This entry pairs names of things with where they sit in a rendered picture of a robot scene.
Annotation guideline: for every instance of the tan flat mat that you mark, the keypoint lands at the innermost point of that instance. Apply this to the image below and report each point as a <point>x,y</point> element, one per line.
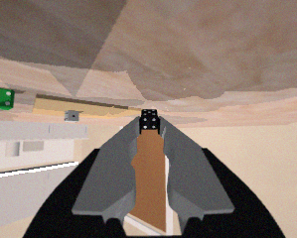
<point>53,105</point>

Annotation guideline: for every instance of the black die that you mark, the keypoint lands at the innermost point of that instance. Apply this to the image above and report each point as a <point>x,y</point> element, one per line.
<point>149,118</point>

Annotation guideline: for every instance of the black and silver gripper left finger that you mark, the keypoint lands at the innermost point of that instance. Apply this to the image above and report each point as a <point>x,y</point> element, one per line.
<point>101,186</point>

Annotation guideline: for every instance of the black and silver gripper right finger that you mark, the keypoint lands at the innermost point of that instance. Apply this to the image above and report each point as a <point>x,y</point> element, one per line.
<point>201,185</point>

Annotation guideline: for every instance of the green die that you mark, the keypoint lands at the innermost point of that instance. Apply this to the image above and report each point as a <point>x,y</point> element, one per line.
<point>6,99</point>

